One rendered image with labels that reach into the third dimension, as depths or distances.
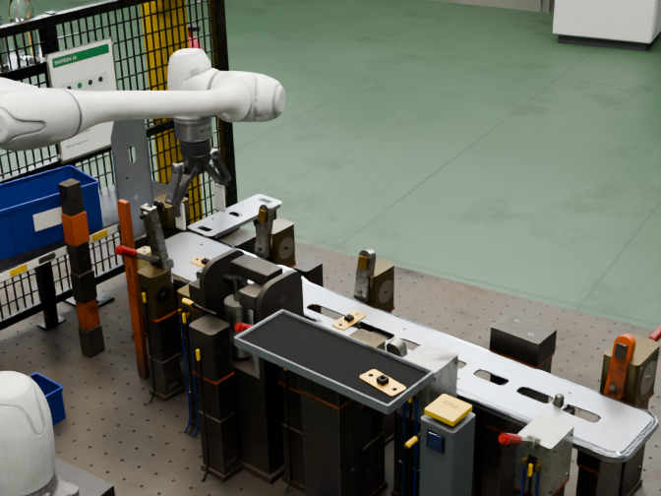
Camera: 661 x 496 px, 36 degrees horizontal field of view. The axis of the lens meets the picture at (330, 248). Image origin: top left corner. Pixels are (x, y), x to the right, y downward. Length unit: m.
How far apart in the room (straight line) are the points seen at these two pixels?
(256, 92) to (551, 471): 1.03
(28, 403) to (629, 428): 1.14
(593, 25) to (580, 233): 3.45
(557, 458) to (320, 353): 0.47
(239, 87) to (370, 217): 3.02
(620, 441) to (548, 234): 3.18
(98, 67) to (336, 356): 1.36
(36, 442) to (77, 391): 0.66
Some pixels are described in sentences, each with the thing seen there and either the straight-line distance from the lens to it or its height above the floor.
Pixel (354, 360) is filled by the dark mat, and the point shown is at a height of 1.16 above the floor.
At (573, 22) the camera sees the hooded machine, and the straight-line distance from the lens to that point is 8.42.
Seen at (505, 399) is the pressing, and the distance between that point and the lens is 2.10.
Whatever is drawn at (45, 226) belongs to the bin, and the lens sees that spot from 2.73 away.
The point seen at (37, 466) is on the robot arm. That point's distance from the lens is 2.13.
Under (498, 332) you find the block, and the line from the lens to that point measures 2.27.
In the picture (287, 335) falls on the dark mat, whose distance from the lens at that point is 1.98.
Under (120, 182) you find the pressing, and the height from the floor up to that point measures 1.17.
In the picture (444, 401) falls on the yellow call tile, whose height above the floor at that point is 1.16.
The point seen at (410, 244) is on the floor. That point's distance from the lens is 4.97.
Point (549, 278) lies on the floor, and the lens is 4.73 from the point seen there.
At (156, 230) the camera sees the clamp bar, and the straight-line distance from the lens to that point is 2.45.
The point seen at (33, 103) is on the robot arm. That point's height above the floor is 1.60.
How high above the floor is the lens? 2.18
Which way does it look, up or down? 26 degrees down
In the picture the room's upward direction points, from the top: 1 degrees counter-clockwise
